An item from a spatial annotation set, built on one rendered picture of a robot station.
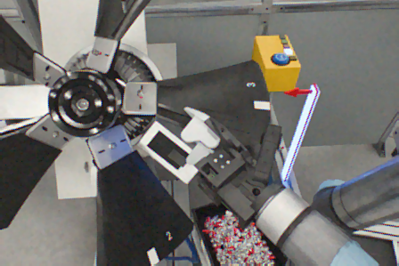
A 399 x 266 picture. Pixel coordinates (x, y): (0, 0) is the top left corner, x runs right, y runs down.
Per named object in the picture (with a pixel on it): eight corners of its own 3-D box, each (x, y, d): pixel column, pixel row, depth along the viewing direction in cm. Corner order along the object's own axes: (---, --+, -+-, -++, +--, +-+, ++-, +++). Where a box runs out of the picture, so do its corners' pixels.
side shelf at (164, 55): (88, 52, 134) (86, 45, 131) (175, 49, 135) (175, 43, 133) (77, 91, 117) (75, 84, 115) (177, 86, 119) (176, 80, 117)
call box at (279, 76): (250, 62, 106) (254, 35, 98) (280, 61, 107) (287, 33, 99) (259, 96, 95) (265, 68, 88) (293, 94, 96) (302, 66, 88)
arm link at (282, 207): (315, 197, 45) (305, 220, 51) (288, 175, 47) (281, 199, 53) (279, 234, 42) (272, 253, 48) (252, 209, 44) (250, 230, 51)
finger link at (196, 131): (164, 115, 53) (201, 157, 50) (191, 96, 55) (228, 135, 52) (164, 123, 56) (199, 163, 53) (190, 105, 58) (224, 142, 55)
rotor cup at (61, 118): (69, 134, 70) (43, 148, 57) (61, 67, 68) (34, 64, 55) (136, 131, 70) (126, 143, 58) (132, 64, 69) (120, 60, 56)
